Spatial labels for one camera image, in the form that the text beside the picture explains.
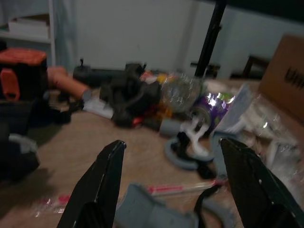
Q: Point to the black stand pole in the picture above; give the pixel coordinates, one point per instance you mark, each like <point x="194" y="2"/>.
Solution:
<point x="209" y="38"/>

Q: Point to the brown cardboard box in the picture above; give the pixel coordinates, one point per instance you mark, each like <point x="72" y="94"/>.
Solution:
<point x="283" y="78"/>

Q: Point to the white paper sheet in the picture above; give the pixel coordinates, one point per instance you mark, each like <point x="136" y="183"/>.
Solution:
<point x="98" y="107"/>

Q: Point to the white shelf unit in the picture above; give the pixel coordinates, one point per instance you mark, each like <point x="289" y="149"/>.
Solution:
<point x="31" y="28"/>

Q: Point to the purple snack wrapper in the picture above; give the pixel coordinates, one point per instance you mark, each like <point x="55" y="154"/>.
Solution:
<point x="213" y="107"/>

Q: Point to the dark wooden chair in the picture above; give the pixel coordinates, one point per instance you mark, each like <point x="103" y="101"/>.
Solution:
<point x="251" y="67"/>

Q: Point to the clear crumpled plastic bottle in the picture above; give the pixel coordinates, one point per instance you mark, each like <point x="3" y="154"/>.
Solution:
<point x="181" y="91"/>

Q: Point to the clear plastic bag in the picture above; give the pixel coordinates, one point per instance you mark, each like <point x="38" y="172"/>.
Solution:
<point x="268" y="133"/>

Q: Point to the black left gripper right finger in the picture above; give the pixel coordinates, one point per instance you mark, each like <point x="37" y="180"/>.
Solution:
<point x="251" y="185"/>

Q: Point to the dark grey cylindrical tool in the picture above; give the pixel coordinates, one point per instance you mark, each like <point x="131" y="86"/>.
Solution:
<point x="95" y="76"/>

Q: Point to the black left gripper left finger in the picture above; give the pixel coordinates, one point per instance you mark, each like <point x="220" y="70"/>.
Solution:
<point x="99" y="185"/>

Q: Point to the clear red-printed plastic wrapper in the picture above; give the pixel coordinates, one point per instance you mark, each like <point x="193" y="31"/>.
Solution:
<point x="51" y="204"/>

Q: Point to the white flat box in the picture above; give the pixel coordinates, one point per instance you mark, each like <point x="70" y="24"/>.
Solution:
<point x="29" y="27"/>

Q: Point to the grey plastic block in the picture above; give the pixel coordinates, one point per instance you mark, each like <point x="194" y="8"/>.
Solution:
<point x="152" y="209"/>

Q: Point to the grey curved plastic part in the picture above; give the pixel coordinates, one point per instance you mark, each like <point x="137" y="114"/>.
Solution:
<point x="183" y="155"/>

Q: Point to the black and orange tool box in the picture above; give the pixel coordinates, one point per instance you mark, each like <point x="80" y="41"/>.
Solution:
<point x="21" y="73"/>

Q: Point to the black crumpled bag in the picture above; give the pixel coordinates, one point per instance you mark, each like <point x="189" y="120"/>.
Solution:
<point x="130" y="95"/>

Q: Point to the small grey cylinder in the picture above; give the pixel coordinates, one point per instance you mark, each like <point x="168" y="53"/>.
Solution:
<point x="169" y="128"/>

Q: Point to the clear red-striped plastic wrapper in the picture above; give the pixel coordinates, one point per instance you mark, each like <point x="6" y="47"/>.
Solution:
<point x="183" y="187"/>

